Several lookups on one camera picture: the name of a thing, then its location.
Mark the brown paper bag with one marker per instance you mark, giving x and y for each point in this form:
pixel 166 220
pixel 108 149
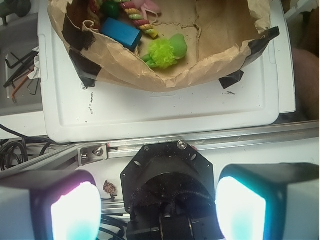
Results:
pixel 222 37

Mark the green fuzzy plush toy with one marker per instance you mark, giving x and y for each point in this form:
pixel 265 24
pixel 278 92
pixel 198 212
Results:
pixel 163 53

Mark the orange hex key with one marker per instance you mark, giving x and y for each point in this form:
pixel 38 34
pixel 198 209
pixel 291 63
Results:
pixel 13 95

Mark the metal corner bracket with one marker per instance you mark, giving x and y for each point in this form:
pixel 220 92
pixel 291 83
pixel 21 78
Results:
pixel 91 154

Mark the dark green ball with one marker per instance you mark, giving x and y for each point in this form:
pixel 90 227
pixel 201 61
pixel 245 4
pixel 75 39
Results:
pixel 110 9

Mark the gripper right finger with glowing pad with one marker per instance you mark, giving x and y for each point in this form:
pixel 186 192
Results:
pixel 278 201

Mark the aluminium extrusion rail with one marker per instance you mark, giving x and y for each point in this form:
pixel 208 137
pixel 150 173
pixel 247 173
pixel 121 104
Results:
pixel 204 141

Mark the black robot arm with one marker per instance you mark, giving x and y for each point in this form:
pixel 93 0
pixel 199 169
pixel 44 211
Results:
pixel 169 194

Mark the pink plush toy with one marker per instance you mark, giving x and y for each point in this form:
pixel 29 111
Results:
pixel 148 6

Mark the blue rectangular block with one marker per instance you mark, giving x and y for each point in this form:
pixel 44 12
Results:
pixel 122 33

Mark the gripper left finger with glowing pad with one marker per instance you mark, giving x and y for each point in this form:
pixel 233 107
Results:
pixel 49 205

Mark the black hex keys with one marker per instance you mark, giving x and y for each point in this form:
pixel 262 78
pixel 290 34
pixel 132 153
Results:
pixel 16 70

